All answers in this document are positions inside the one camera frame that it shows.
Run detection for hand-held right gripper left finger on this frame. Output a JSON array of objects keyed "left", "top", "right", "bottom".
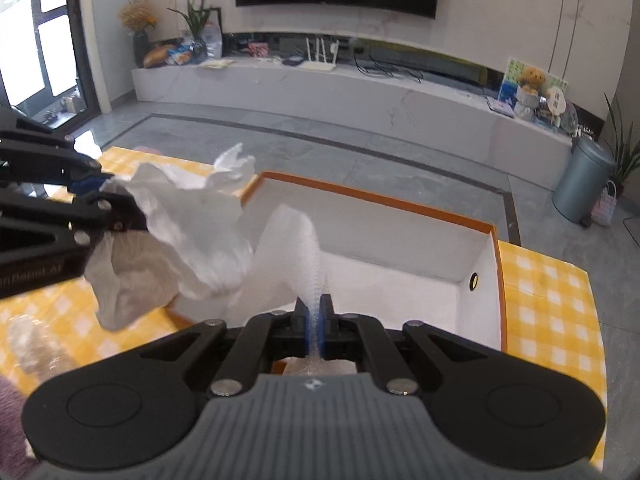
[{"left": 140, "top": 296, "right": 307, "bottom": 398}]

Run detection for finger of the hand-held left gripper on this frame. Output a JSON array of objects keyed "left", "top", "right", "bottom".
[
  {"left": 0, "top": 105, "right": 115, "bottom": 196},
  {"left": 0, "top": 194, "right": 149, "bottom": 261}
]

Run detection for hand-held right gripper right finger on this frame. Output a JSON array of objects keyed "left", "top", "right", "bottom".
[{"left": 319, "top": 294, "right": 490, "bottom": 397}]

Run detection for clear plastic wrap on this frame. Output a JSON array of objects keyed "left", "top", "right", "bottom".
[{"left": 7, "top": 311, "right": 67, "bottom": 377}]

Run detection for white foam wrap sheet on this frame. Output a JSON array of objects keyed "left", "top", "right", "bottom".
[{"left": 249, "top": 203, "right": 357, "bottom": 377}]

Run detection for white tissue paper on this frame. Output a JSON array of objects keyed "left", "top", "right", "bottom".
[{"left": 84, "top": 142, "right": 259, "bottom": 332}]

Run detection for orange cardboard box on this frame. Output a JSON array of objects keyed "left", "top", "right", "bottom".
[{"left": 167, "top": 171, "right": 509, "bottom": 357}]

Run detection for purple fluffy clothing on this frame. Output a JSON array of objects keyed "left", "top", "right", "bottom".
[{"left": 0, "top": 374, "right": 39, "bottom": 464}]

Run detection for brown bread loaf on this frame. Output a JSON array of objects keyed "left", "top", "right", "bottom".
[{"left": 143, "top": 44, "right": 177, "bottom": 69}]

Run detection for dark framed glass door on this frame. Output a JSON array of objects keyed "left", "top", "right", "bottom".
[{"left": 0, "top": 0, "right": 97, "bottom": 128}]

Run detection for blue snack packet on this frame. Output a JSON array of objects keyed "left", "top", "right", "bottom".
[{"left": 166, "top": 41, "right": 194, "bottom": 66}]

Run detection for yellow flowers in dark vase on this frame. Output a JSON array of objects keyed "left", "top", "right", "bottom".
[{"left": 119, "top": 0, "right": 159, "bottom": 69}]

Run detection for clear plastic bag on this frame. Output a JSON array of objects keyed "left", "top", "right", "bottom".
[{"left": 200, "top": 21, "right": 224, "bottom": 59}]

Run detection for green plant in glass vase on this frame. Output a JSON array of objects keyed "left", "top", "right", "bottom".
[{"left": 166, "top": 0, "right": 226, "bottom": 63}]

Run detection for yellow checkered tablecloth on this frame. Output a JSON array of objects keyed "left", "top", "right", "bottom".
[{"left": 0, "top": 146, "right": 608, "bottom": 467}]

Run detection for white marble tv console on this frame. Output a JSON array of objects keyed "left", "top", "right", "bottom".
[{"left": 131, "top": 52, "right": 574, "bottom": 162}]

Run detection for white router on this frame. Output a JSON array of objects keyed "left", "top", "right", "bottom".
[{"left": 298, "top": 36, "right": 341, "bottom": 72}]

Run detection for grey trash bin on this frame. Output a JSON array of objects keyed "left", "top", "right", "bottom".
[{"left": 551, "top": 136, "right": 617, "bottom": 227}]

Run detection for woven pastel basket bag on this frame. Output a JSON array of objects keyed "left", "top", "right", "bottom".
[{"left": 591, "top": 179, "right": 619, "bottom": 228}]

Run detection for green picture card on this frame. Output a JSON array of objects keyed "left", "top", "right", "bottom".
[{"left": 496, "top": 56, "right": 571, "bottom": 117}]

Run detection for teddy bear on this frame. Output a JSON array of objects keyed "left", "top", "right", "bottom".
[{"left": 514, "top": 65, "right": 547, "bottom": 122}]

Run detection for round patterned fan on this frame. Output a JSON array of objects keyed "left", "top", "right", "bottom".
[{"left": 559, "top": 99, "right": 579, "bottom": 134}]

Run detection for tall green floor plant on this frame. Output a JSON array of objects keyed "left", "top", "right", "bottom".
[{"left": 601, "top": 91, "right": 640, "bottom": 197}]

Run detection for black cables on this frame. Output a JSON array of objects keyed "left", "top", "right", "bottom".
[{"left": 351, "top": 46, "right": 427, "bottom": 84}]

